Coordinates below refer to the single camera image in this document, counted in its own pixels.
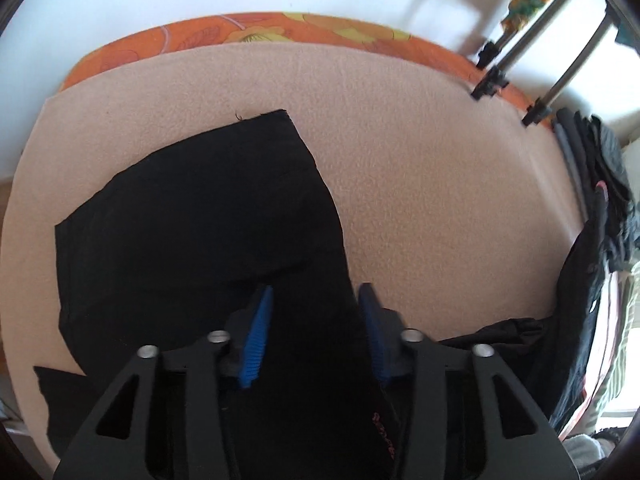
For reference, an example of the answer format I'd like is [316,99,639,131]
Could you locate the black pants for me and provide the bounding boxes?
[37,116,572,479]

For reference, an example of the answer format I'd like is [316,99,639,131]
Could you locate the striped white green pillow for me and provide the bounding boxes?
[560,263,639,441]

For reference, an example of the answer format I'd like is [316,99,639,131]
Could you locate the stack of folded dark clothes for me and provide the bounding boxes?
[553,107,639,269]

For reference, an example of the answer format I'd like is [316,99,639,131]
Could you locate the orange floral mattress sheet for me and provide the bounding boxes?
[32,13,551,153]

